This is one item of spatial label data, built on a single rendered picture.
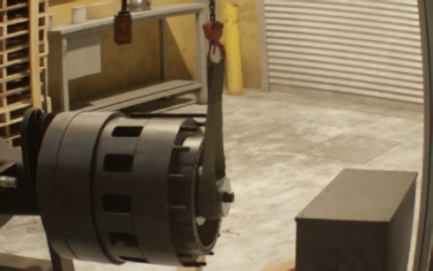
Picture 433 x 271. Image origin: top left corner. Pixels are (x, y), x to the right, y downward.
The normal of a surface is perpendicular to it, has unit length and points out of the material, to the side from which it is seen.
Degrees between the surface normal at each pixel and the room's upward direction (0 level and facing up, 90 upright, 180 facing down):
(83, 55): 90
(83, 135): 32
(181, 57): 90
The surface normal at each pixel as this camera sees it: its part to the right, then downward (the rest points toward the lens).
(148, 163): -0.21, -0.44
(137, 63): 0.76, 0.11
